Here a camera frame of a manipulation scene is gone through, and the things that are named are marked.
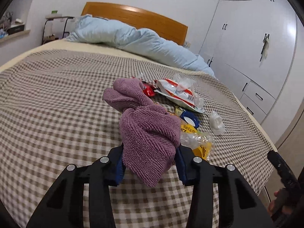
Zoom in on yellow snack packet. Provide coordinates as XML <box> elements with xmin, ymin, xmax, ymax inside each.
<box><xmin>174</xmin><ymin>106</ymin><xmax>214</xmax><ymax>161</ymax></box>

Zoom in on clear plastic wrap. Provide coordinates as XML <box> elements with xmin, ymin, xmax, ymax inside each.
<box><xmin>180</xmin><ymin>132</ymin><xmax>214</xmax><ymax>149</ymax></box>

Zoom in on knotted white plastic bag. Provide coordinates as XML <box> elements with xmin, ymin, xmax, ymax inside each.
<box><xmin>209</xmin><ymin>111</ymin><xmax>226</xmax><ymax>136</ymax></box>

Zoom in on blue jar lid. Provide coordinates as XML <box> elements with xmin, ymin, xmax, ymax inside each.
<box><xmin>180</xmin><ymin>111</ymin><xmax>200</xmax><ymax>129</ymax></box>

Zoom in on purple towel cloth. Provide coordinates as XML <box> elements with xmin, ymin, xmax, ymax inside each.
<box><xmin>103</xmin><ymin>78</ymin><xmax>181</xmax><ymax>187</ymax></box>

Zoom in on red blue snack wrapper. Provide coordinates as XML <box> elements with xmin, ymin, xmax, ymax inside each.
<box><xmin>140</xmin><ymin>79</ymin><xmax>157</xmax><ymax>98</ymax></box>

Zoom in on person right hand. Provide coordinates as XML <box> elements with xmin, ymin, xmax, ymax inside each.
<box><xmin>267</xmin><ymin>189</ymin><xmax>293</xmax><ymax>216</ymax></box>

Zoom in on beige room door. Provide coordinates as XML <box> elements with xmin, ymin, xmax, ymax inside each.
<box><xmin>275</xmin><ymin>101</ymin><xmax>303</xmax><ymax>176</ymax></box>

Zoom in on brown checkered bedspread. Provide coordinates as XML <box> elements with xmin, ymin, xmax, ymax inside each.
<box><xmin>1</xmin><ymin>50</ymin><xmax>274</xmax><ymax>227</ymax></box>

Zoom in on red white snack wrapper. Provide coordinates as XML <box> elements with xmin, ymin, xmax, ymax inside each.
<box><xmin>155</xmin><ymin>78</ymin><xmax>205</xmax><ymax>114</ymax></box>

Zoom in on bag hanging on wardrobe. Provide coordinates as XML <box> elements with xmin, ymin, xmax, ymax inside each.
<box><xmin>260</xmin><ymin>33</ymin><xmax>269</xmax><ymax>62</ymax></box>

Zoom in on white built-in wardrobe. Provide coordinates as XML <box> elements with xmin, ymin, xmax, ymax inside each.
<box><xmin>200</xmin><ymin>0</ymin><xmax>297</xmax><ymax>123</ymax></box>

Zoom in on wooden window sill shelf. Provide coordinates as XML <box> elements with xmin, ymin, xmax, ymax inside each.
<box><xmin>0</xmin><ymin>30</ymin><xmax>30</xmax><ymax>44</ymax></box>

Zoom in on light blue duvet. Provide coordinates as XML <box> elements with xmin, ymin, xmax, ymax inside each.
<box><xmin>66</xmin><ymin>14</ymin><xmax>215</xmax><ymax>77</ymax></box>

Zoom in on black metal side rack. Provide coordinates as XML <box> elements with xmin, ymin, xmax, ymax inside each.
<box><xmin>41</xmin><ymin>10</ymin><xmax>75</xmax><ymax>45</ymax></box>

